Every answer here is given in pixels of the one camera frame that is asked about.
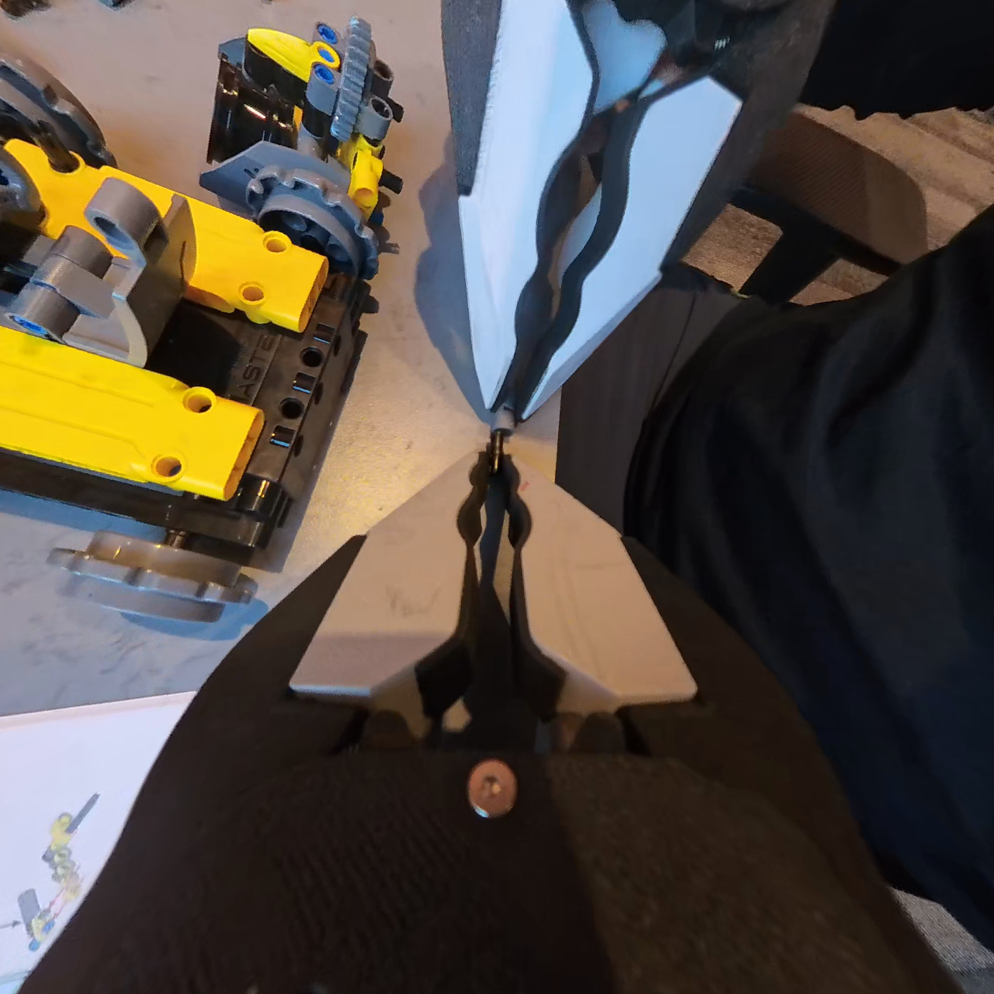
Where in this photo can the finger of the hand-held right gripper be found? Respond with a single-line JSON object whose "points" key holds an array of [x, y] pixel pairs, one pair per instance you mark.
{"points": [[660, 187], [513, 187]]}

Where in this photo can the white instruction booklet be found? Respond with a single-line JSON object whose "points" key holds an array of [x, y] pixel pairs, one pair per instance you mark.
{"points": [[78, 839]]}

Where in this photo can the yellow grey wheel assembly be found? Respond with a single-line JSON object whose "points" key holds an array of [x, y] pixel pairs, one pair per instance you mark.
{"points": [[311, 140]]}

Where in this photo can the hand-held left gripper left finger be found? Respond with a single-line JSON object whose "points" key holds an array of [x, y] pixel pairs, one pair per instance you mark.
{"points": [[389, 614]]}

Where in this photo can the small black pin piece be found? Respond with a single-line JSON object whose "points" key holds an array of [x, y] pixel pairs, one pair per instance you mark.
{"points": [[497, 451]]}

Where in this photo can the yellow black toy vehicle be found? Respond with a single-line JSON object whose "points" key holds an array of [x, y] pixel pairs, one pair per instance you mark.
{"points": [[156, 389]]}

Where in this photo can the person's black top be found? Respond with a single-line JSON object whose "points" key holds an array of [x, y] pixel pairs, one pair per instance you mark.
{"points": [[839, 544]]}

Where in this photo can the black office chair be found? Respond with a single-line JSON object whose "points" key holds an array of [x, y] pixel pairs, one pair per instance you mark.
{"points": [[839, 202]]}

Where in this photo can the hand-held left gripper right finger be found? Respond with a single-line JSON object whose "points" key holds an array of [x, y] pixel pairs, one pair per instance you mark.
{"points": [[606, 622]]}

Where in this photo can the person's right forearm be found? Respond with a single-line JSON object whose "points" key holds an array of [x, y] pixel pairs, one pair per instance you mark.
{"points": [[917, 47]]}

